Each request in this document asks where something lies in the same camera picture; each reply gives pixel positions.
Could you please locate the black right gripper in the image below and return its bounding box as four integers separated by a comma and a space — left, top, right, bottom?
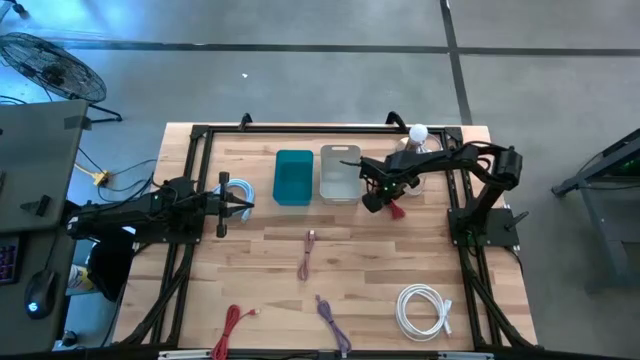
339, 155, 401, 215

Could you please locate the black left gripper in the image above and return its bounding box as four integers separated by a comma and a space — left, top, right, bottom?
202, 171, 255, 239

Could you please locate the light blue USB cable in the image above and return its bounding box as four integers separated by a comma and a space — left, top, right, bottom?
212, 178, 257, 224

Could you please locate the pink USB cable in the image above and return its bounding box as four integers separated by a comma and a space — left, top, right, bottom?
296, 229, 317, 282

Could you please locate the white USB cable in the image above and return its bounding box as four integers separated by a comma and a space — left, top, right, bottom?
395, 283, 454, 343

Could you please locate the long red USB cable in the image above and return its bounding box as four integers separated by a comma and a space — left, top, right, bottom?
209, 303, 262, 360

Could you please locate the purple USB cable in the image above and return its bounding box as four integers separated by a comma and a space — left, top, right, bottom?
314, 294, 353, 357

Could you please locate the teal plastic bin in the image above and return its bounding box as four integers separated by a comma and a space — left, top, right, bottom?
272, 148, 315, 207

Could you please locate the black chair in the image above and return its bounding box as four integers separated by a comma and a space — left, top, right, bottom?
87, 227, 136, 303

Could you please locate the yellow power plug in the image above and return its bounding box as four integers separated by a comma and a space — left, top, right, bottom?
74, 162, 111, 187

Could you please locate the grey desk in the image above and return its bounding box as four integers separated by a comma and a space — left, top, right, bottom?
0, 98, 90, 360

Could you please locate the black computer mouse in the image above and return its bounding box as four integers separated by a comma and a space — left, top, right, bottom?
23, 268, 59, 320

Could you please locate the dark metal cart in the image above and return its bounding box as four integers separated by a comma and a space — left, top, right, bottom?
551, 128, 640, 291

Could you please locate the black floor fan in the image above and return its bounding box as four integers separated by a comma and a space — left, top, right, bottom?
0, 32, 124, 124

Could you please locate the black keyboard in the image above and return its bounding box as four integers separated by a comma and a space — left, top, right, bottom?
0, 234, 21, 286

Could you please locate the pale plastic bin with handle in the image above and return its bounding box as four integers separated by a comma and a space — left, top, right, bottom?
318, 143, 363, 206

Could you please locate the black aluminium table frame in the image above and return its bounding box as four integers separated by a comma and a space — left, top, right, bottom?
112, 112, 539, 352

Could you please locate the black floor cable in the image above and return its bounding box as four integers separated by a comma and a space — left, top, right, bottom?
77, 147, 159, 202

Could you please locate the small black desk bracket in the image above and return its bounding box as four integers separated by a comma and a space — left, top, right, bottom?
19, 194, 53, 217

